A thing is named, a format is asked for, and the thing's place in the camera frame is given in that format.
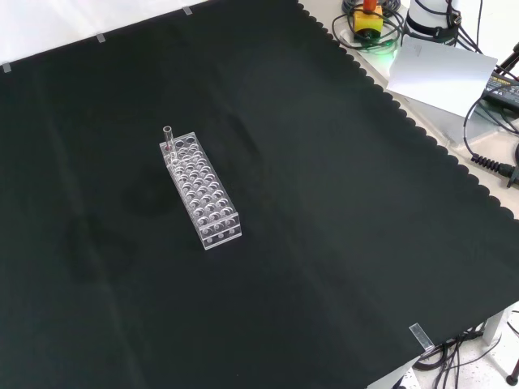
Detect grey table leg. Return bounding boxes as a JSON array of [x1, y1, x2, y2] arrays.
[[483, 310, 508, 346]]

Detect yellow stop button box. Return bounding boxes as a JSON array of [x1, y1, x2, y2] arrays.
[[353, 0, 384, 37]]

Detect black tripod leg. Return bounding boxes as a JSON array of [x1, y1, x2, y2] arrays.
[[495, 40, 519, 79]]

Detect black power adapter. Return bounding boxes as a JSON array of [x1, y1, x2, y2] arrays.
[[481, 70, 519, 108]]

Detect black floor cables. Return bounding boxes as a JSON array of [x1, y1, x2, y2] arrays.
[[413, 330, 508, 389]]

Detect pale board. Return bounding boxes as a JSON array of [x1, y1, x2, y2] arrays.
[[385, 34, 499, 119]]

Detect long clear tape strip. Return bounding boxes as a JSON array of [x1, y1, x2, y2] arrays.
[[409, 322, 435, 352]]

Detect black tripod foot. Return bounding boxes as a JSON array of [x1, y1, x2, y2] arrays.
[[504, 310, 519, 384]]

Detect black ribbed cable plug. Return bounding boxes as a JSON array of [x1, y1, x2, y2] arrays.
[[470, 153, 519, 188]]

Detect black adapter cable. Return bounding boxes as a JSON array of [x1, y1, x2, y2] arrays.
[[461, 96, 519, 157]]

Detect black bench cloth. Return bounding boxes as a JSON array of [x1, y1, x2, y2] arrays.
[[0, 0, 519, 389]]

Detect clear glass test tube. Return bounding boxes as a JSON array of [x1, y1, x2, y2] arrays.
[[162, 126, 177, 160]]

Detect clear acrylic test tube rack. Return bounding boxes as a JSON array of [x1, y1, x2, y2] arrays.
[[158, 132, 243, 252]]

